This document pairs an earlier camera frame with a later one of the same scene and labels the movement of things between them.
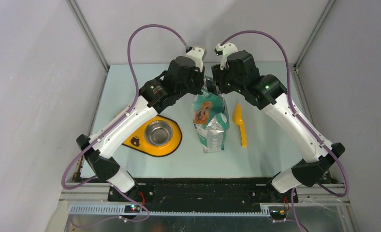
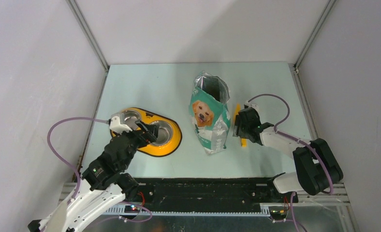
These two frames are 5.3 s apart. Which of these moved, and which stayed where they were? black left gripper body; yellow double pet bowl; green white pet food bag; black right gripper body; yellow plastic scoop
Moved: black left gripper body; black right gripper body
Stayed: green white pet food bag; yellow plastic scoop; yellow double pet bowl
